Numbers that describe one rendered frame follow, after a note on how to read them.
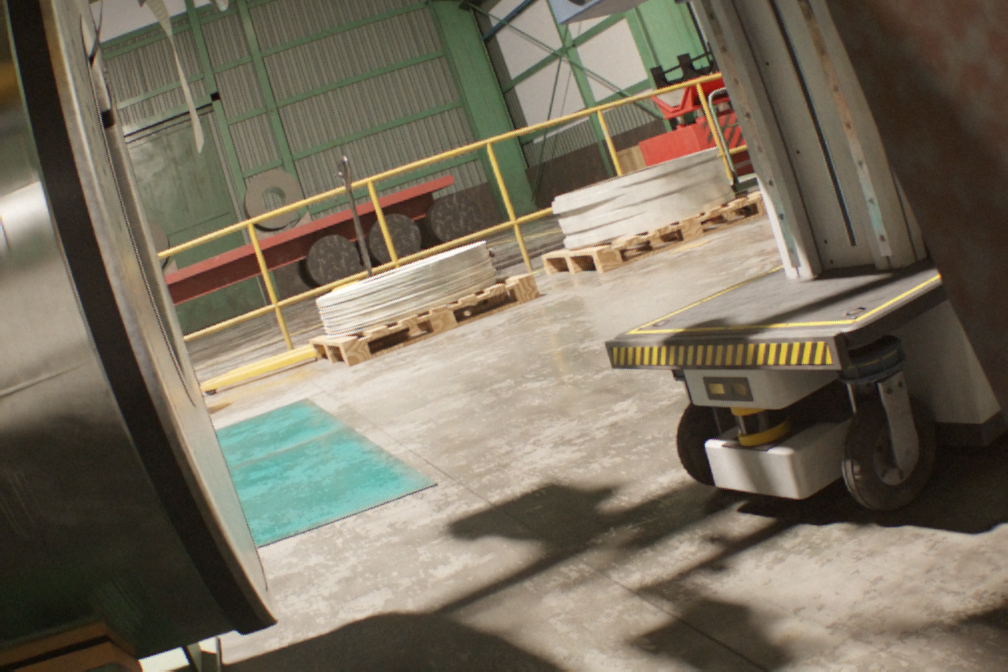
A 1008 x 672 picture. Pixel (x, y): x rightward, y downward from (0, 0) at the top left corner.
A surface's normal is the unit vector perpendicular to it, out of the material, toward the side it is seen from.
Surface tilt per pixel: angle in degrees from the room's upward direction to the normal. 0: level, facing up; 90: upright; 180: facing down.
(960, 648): 0
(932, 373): 90
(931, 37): 90
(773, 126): 90
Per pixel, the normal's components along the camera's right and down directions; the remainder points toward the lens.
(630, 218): -0.34, 0.19
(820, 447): 0.37, -0.04
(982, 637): -0.32, -0.94
